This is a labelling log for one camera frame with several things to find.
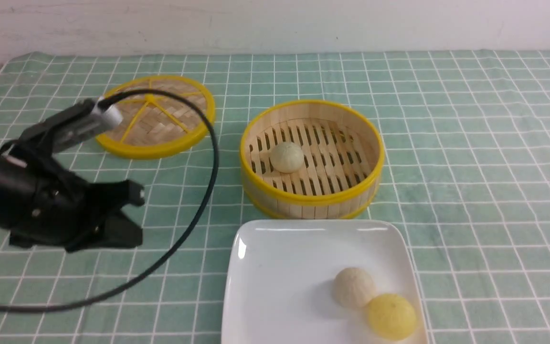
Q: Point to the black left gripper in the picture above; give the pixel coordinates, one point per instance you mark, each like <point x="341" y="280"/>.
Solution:
<point x="45" y="204"/>

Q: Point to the pale steamed bun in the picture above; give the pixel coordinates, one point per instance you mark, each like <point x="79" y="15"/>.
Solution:
<point x="287" y="157"/>

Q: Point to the beige steamed bun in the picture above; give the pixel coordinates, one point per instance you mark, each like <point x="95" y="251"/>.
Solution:
<point x="353" y="288"/>

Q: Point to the yellow steamed bun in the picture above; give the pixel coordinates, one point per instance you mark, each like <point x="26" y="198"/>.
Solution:
<point x="391" y="316"/>

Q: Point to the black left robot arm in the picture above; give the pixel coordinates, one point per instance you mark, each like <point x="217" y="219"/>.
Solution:
<point x="44" y="204"/>

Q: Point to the white square plate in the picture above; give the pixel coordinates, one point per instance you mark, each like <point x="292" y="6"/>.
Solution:
<point x="280" y="277"/>

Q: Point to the bamboo steamer lid yellow rim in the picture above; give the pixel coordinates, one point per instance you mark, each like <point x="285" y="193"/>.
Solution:
<point x="155" y="126"/>

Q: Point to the bamboo steamer basket yellow rim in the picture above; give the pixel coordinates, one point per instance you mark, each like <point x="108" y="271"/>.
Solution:
<point x="341" y="166"/>

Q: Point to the green checkered tablecloth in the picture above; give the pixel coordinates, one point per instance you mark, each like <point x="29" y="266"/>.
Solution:
<point x="466" y="181"/>

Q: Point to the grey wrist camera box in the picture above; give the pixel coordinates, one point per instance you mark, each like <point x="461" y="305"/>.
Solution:
<point x="72" y="126"/>

